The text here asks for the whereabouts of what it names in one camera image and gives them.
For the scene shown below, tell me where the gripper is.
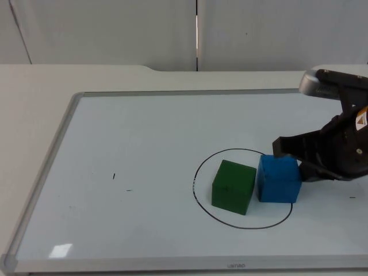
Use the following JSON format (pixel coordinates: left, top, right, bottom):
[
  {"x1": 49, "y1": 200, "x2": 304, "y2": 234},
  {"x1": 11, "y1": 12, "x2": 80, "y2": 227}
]
[{"x1": 272, "y1": 105, "x2": 368, "y2": 183}]

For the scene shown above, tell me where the blue cube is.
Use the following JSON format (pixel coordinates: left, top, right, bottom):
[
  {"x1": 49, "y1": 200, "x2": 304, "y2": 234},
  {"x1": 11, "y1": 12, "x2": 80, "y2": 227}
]
[{"x1": 256, "y1": 154, "x2": 302, "y2": 204}]

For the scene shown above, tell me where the green cube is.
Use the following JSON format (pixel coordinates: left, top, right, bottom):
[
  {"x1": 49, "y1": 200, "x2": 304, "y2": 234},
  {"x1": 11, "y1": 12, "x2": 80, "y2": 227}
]
[{"x1": 211, "y1": 159, "x2": 257, "y2": 216}]

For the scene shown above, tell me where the grey-framed whiteboard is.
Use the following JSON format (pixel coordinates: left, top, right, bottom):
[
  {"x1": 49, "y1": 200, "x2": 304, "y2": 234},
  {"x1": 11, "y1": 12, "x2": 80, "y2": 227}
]
[{"x1": 0, "y1": 89, "x2": 368, "y2": 274}]

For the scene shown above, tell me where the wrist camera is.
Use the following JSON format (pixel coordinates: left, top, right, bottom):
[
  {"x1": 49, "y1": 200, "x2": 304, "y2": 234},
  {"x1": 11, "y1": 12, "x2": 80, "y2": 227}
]
[{"x1": 298, "y1": 68, "x2": 368, "y2": 102}]

